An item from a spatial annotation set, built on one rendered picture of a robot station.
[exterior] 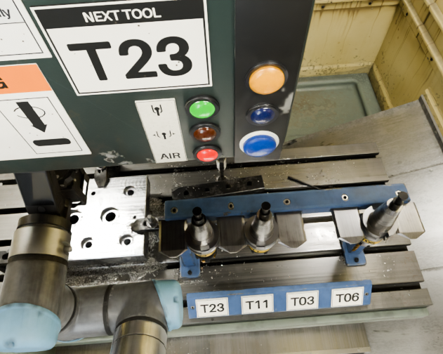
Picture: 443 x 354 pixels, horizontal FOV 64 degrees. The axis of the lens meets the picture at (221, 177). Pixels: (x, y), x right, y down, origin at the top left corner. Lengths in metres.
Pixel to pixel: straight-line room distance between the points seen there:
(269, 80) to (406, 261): 0.88
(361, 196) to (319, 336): 0.53
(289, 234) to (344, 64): 1.23
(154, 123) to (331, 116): 1.43
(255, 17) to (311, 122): 1.43
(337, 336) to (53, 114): 1.00
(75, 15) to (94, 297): 0.43
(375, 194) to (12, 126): 0.61
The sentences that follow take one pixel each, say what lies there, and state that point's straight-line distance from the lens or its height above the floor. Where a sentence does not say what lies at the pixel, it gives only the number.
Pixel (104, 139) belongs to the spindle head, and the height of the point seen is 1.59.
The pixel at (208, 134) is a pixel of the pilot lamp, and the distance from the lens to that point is 0.30.
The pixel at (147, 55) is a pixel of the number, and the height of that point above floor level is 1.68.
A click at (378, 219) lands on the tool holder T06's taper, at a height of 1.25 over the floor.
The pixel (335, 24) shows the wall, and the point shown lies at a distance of 1.63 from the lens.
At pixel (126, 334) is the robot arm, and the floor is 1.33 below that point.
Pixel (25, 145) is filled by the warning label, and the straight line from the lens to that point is 0.35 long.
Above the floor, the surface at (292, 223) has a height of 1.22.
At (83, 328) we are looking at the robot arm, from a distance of 0.60.
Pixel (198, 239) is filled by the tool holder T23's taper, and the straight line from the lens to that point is 0.63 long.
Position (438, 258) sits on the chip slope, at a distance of 1.24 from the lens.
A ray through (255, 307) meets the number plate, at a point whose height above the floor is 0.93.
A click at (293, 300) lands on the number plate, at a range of 0.93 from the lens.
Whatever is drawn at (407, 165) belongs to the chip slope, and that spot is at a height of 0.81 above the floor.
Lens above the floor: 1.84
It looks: 60 degrees down
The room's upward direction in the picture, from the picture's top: 3 degrees counter-clockwise
